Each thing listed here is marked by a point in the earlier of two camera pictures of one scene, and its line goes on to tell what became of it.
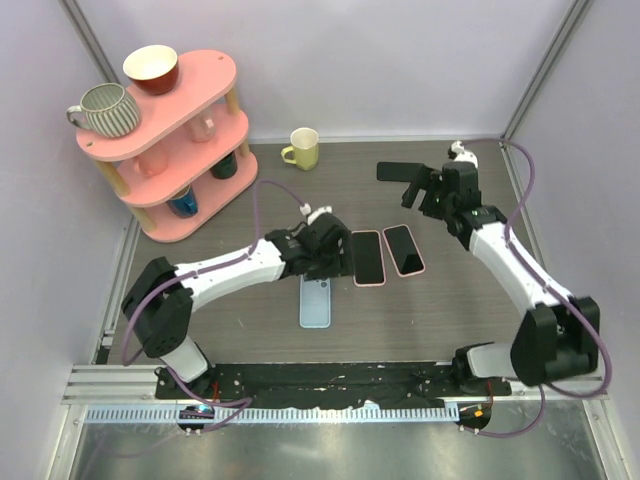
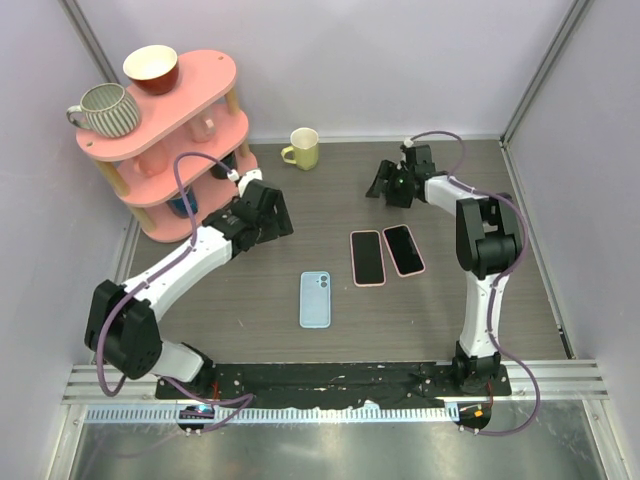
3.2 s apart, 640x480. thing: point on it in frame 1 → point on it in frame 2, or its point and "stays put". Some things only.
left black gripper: (341, 264) → (281, 225)
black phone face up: (367, 258) stays put
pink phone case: (368, 265) stays put
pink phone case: (404, 251) stays put
